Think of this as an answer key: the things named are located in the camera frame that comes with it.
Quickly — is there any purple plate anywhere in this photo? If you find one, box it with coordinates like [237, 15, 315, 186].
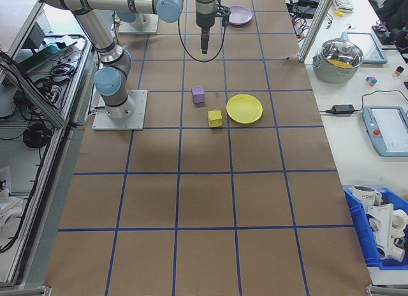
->
[226, 5, 254, 26]

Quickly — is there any bystander person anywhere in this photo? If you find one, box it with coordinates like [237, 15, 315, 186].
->
[381, 0, 408, 50]

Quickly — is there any red white connector strip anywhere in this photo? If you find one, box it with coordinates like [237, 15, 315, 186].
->
[295, 18, 309, 38]

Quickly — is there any white cloth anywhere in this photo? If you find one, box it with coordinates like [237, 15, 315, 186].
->
[0, 166, 25, 228]

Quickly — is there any yellow plate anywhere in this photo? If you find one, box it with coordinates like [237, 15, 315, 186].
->
[226, 94, 264, 125]

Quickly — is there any blue teach pendant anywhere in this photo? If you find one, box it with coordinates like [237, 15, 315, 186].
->
[362, 105, 408, 157]
[340, 31, 388, 66]

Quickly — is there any blue storage bin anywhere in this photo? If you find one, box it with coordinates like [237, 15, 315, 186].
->
[343, 187, 408, 268]

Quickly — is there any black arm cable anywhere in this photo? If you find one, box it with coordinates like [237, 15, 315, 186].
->
[177, 13, 229, 64]

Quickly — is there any white keyboard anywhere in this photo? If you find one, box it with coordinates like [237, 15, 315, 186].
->
[333, 0, 355, 13]

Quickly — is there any black adapter cable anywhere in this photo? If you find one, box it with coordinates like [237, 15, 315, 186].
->
[319, 90, 408, 114]

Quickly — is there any yellow foam block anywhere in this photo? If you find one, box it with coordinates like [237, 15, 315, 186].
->
[207, 109, 223, 129]

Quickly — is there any coiled black cable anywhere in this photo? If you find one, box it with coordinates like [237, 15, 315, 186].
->
[22, 122, 52, 149]

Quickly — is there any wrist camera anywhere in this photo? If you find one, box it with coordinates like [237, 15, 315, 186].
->
[215, 0, 231, 26]

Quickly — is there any white power strip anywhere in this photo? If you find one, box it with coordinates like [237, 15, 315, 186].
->
[47, 84, 63, 103]

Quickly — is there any purple foam block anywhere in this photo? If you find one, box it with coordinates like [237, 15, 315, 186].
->
[191, 84, 206, 105]

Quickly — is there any grey electronics box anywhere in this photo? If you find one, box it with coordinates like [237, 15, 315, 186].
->
[22, 21, 45, 50]

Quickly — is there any white plastic pipe fitting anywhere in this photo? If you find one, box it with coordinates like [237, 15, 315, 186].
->
[365, 202, 408, 262]

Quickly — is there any white mug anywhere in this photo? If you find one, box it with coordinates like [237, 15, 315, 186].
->
[351, 184, 383, 208]

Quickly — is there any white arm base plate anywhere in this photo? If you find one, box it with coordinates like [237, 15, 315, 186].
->
[92, 89, 149, 131]
[118, 14, 159, 34]

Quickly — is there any green circuit board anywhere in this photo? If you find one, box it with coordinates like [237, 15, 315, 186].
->
[17, 42, 79, 74]

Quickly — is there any red black circuit board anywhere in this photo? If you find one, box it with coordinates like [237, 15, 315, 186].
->
[372, 24, 391, 43]

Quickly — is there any V-shaped metal bar frame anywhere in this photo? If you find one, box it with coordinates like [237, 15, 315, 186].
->
[0, 0, 106, 289]

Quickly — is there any aluminium profile post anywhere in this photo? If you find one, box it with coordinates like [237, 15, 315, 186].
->
[298, 0, 339, 63]

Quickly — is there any steel pot with glass lid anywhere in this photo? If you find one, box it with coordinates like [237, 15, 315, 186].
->
[312, 38, 365, 84]

